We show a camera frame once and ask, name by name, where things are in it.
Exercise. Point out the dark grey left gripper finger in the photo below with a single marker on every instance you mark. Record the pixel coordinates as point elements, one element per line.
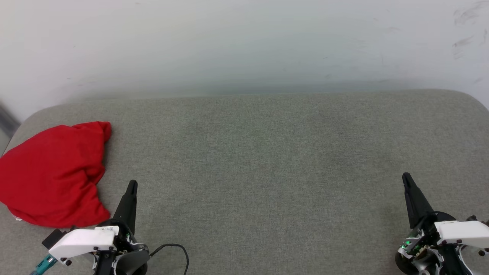
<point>131,214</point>
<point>123,208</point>

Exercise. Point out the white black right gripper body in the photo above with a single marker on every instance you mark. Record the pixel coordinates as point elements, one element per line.
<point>462,233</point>

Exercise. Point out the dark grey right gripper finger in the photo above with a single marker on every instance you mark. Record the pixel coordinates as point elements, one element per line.
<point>409,202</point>
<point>421,206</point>

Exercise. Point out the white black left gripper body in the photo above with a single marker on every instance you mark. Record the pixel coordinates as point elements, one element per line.
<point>84,240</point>

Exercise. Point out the red and white jersey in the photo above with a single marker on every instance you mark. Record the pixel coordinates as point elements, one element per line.
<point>53,172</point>

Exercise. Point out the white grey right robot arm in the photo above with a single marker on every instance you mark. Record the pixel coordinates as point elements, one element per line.
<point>450,263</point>

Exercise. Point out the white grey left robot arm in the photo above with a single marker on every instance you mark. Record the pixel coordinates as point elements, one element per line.
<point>131,265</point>

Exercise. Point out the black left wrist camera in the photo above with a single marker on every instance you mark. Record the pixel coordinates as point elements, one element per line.
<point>55,238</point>

